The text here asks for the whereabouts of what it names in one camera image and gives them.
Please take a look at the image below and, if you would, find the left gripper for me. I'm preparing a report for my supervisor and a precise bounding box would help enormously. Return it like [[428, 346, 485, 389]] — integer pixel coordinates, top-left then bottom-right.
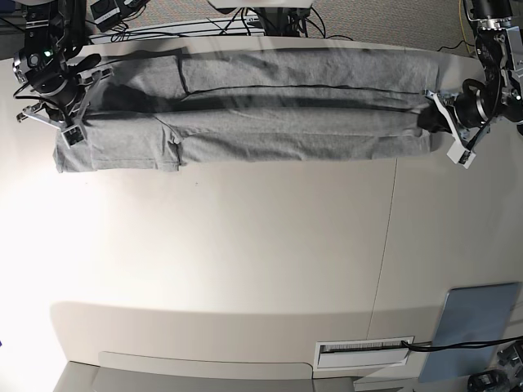
[[417, 88, 493, 151]]

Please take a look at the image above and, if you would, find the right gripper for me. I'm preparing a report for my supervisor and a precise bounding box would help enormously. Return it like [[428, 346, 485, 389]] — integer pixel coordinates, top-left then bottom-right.
[[16, 68, 113, 131]]

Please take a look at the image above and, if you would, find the grey T-shirt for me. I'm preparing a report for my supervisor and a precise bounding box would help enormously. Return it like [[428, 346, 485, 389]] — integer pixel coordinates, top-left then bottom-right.
[[54, 49, 440, 172]]

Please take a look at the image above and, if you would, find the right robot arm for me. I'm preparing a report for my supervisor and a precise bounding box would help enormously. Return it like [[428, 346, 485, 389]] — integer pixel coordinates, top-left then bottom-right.
[[13, 1, 113, 146]]

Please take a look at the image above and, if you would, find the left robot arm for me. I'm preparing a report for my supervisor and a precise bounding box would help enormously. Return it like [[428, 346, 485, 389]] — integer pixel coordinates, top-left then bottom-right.
[[418, 1, 522, 167]]

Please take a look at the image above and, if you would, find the black box with white label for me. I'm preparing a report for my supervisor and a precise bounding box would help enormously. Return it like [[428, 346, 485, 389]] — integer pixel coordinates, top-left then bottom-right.
[[90, 0, 120, 33]]

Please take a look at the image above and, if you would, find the blue-grey flat panel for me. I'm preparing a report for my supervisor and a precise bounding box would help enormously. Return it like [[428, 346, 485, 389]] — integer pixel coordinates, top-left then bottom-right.
[[418, 282, 521, 383]]

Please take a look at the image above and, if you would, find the black device bottom right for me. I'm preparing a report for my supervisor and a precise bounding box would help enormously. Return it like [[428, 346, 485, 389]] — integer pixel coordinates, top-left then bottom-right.
[[467, 370, 509, 392]]

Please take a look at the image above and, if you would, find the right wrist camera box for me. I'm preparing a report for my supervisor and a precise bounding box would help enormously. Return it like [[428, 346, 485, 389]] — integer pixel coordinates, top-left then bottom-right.
[[60, 125, 86, 148]]

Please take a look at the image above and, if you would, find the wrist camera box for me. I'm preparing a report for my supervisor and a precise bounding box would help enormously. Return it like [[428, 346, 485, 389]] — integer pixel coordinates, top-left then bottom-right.
[[60, 125, 86, 148], [447, 141, 476, 169]]

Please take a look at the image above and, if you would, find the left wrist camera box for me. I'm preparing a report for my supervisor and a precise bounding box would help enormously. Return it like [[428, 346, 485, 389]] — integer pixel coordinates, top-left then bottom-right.
[[447, 141, 476, 169]]

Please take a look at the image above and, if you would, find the yellow cable on floor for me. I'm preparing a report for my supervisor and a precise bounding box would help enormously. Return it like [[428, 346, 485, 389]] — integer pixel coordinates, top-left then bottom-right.
[[457, 0, 481, 57]]

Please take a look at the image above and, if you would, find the black cable from grommet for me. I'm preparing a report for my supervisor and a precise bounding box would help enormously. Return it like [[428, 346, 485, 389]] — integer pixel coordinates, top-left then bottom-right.
[[402, 336, 523, 353]]

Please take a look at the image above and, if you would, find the white cable grommet tray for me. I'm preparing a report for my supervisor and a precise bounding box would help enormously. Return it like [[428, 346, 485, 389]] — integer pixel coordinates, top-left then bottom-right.
[[313, 336, 414, 372]]

